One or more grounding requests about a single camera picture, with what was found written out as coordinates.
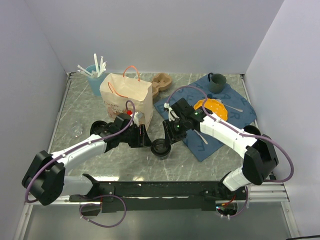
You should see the blue plastic cup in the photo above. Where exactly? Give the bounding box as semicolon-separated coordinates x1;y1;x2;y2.
87;72;107;97

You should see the blue letter-print cloth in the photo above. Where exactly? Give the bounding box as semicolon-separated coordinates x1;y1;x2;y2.
168;75;257;162

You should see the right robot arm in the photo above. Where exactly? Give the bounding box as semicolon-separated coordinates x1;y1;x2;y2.
163;98;279;200

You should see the white wrapped straw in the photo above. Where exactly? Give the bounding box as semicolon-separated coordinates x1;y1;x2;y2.
97;56;106;77
77;64;92;78
93;53;100;75

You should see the silver fork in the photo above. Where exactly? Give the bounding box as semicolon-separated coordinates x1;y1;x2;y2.
194;130;208;145

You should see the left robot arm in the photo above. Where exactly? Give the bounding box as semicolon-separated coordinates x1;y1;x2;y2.
21;111;152;206

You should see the orange dotted plate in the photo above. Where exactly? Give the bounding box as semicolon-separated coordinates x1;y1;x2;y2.
204;98;228;121

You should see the black coffee cup lid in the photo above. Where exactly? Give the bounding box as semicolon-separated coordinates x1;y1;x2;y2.
150;138;171;154

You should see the clear plastic lid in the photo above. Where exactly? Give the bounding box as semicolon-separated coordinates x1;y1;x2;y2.
70;121;83;138

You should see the black mounting base rail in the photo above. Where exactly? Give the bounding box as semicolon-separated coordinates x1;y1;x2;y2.
69;181;247;213

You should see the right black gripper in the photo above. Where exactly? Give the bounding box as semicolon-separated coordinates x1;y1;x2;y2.
162;117;189;146

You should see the brown paper takeout bag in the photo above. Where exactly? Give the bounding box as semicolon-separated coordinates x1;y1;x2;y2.
99;72;153;128

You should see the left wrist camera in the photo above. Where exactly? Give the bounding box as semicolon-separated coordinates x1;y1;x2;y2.
125;110;145;126

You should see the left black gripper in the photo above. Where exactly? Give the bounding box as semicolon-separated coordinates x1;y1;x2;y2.
119;124;153;148

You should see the stack of black lids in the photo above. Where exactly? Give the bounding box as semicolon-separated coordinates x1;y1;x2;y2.
90;120;110;137

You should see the dark takeout coffee cup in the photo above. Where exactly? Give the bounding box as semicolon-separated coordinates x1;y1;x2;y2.
153;151;171;160

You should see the dark green mug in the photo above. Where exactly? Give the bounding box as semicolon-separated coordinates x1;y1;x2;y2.
207;72;227;94

